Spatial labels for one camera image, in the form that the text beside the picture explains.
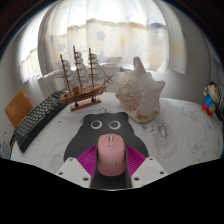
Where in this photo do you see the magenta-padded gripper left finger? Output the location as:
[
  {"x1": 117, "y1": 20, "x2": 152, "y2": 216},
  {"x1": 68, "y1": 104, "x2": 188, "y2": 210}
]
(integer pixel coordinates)
[{"x1": 55, "y1": 143, "x2": 101, "y2": 189}]

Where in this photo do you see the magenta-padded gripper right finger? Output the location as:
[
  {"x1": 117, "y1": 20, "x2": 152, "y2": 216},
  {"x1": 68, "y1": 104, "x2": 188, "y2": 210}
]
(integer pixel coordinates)
[{"x1": 121, "y1": 143, "x2": 168, "y2": 189}]

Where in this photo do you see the black cat-shaped mouse pad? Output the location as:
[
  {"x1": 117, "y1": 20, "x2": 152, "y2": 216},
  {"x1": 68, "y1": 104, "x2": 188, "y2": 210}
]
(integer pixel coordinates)
[{"x1": 63, "y1": 111, "x2": 150, "y2": 189}]

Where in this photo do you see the wooden model sailing ship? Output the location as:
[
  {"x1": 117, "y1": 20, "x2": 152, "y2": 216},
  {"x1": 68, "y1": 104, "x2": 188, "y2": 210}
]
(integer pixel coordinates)
[{"x1": 59, "y1": 45, "x2": 114, "y2": 113}]

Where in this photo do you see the large white conch shell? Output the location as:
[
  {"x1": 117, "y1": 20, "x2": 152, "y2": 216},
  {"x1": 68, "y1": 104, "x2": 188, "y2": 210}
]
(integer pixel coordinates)
[{"x1": 115, "y1": 56, "x2": 166, "y2": 124}]

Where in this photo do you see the cartoon boy figurine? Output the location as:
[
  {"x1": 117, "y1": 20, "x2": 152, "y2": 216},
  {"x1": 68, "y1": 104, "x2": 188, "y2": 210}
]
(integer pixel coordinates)
[{"x1": 201, "y1": 80, "x2": 221, "y2": 117}]

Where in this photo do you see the white star-print curtain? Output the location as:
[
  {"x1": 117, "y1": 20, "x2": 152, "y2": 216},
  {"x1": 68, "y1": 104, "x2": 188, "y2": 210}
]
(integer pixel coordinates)
[{"x1": 18, "y1": 0, "x2": 186, "y2": 84}]

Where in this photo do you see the pink computer mouse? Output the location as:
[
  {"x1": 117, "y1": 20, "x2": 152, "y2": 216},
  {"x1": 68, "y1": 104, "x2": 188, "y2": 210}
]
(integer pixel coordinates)
[{"x1": 96, "y1": 133, "x2": 127, "y2": 177}]

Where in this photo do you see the black computer keyboard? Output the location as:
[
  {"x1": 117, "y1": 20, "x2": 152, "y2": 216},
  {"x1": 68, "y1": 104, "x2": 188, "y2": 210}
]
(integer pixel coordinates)
[{"x1": 13, "y1": 90, "x2": 70, "y2": 154}]

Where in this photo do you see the orange wooden chair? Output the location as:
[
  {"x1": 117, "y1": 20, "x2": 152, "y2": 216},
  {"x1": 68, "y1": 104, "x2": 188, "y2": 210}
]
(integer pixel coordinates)
[{"x1": 4, "y1": 88, "x2": 34, "y2": 129}]

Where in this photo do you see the white printed tablecloth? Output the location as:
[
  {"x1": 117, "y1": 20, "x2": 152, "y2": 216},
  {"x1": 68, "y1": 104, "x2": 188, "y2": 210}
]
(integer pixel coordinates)
[{"x1": 9, "y1": 91, "x2": 224, "y2": 188}]

